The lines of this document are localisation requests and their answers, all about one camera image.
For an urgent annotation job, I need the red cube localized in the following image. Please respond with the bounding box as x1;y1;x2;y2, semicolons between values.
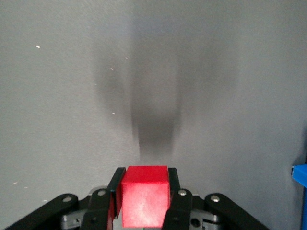
120;165;171;228

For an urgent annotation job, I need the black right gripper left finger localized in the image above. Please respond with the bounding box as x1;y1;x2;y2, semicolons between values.
4;167;127;230

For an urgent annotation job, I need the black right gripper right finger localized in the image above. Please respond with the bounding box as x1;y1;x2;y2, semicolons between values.
163;167;269;230

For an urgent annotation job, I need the blue plastic storage bin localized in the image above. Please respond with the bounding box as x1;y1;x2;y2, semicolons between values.
291;163;307;189

